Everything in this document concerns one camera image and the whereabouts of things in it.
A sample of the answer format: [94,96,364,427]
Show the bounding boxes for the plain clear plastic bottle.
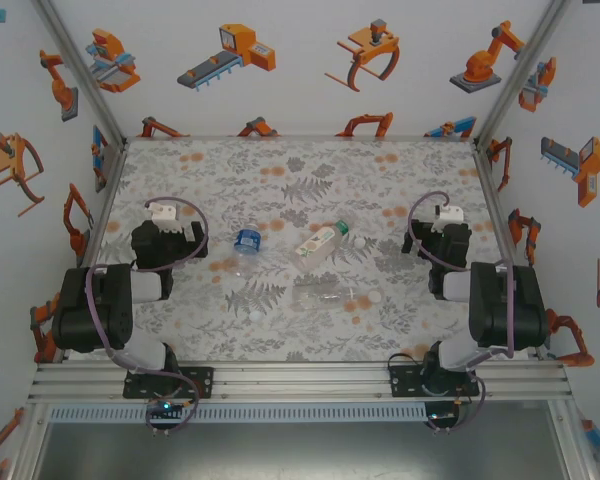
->
[290,283,364,312]

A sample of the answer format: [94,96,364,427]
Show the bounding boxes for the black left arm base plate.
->
[123,366,216,400]

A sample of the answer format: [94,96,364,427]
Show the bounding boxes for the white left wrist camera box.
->
[146,198,180,227]

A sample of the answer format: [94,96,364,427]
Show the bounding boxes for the grey floral table cloth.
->
[82,137,536,364]

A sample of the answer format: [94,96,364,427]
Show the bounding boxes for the small blue label bottle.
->
[229,227,263,281]

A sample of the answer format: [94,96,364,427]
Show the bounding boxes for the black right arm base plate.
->
[388,364,481,399]

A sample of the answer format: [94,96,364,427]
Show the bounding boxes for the aluminium mounting rail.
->
[27,362,574,404]

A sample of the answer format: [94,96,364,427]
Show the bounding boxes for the clear bottle with green label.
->
[292,219,351,274]

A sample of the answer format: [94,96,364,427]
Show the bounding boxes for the aluminium table side rail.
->
[74,137,130,301]
[472,137,549,361]

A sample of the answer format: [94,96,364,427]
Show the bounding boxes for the grey metal panel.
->
[34,419,566,480]

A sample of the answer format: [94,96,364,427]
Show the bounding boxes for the white slotted cable duct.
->
[47,403,429,424]

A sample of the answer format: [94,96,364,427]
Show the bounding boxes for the aluminium frame post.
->
[32,0,129,151]
[474,0,574,149]

